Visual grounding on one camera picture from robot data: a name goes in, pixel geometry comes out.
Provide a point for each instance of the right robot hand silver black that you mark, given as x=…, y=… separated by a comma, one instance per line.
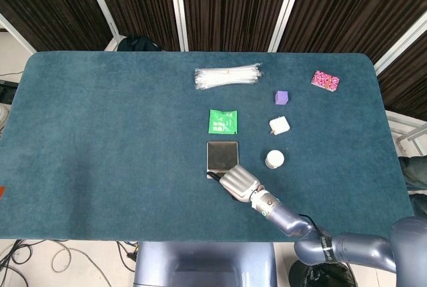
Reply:
x=238, y=182

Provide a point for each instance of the digital kitchen scale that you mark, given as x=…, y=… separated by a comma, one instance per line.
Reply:
x=222, y=155

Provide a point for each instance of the white round container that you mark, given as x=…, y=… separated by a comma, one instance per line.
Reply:
x=274, y=159

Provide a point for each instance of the right robot arm blue grey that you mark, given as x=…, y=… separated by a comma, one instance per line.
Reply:
x=350, y=245

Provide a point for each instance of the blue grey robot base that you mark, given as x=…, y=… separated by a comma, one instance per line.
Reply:
x=205, y=263

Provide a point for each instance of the green sachet packet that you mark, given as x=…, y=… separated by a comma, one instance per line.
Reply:
x=223, y=121

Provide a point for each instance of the white charger plug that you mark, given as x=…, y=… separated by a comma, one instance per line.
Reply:
x=279, y=125

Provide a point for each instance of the purple cube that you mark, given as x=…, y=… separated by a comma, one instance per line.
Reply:
x=282, y=97

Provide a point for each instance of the bundle of clear wrapped straws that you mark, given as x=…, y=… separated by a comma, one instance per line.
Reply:
x=228, y=76

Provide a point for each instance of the black trash bin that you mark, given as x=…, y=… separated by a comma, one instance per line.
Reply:
x=313, y=277

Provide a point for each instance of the teal table cloth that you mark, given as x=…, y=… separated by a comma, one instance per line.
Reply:
x=116, y=150

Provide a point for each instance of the pink patterned box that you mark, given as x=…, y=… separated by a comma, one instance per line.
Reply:
x=325, y=81

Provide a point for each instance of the black bag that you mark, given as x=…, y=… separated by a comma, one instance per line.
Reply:
x=138, y=44

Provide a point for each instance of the white round object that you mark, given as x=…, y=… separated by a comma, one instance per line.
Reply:
x=2, y=117

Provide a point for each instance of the black flat device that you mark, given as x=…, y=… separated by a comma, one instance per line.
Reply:
x=6, y=91

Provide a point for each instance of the white partition post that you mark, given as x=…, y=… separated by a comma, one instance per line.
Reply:
x=287, y=6
x=100, y=3
x=16, y=33
x=400, y=45
x=177, y=6

